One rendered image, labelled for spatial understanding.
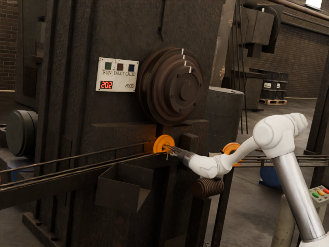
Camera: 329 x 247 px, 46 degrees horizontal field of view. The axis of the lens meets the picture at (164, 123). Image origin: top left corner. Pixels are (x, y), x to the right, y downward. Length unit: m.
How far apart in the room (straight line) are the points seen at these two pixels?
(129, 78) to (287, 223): 1.36
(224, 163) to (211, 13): 1.03
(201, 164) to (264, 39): 8.45
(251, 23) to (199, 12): 7.59
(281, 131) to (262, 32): 8.69
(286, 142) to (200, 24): 1.19
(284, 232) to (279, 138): 1.10
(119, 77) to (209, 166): 0.71
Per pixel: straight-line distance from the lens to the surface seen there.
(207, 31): 2.69
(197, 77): 2.32
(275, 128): 1.69
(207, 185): 2.56
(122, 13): 2.21
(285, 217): 2.65
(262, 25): 10.32
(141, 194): 2.00
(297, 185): 1.75
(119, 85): 2.22
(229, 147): 2.63
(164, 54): 2.22
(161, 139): 2.36
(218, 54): 6.57
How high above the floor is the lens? 1.36
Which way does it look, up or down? 11 degrees down
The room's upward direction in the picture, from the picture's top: 8 degrees clockwise
